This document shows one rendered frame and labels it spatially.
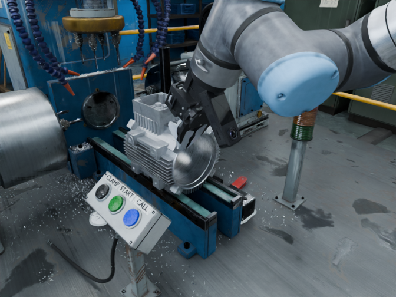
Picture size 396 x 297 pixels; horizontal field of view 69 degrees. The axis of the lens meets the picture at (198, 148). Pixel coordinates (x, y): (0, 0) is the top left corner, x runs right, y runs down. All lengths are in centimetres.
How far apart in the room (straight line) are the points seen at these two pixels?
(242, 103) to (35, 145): 82
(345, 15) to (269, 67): 360
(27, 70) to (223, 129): 79
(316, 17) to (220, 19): 370
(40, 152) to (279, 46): 66
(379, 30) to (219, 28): 20
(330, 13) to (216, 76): 359
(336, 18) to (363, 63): 355
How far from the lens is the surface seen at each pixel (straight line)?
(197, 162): 84
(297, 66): 36
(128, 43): 667
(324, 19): 408
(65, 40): 119
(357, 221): 101
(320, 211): 100
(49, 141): 85
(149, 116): 76
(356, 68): 46
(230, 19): 44
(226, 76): 49
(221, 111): 54
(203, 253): 78
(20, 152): 84
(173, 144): 68
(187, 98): 56
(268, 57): 38
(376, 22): 46
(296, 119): 85
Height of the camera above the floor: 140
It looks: 28 degrees down
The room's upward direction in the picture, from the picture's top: straight up
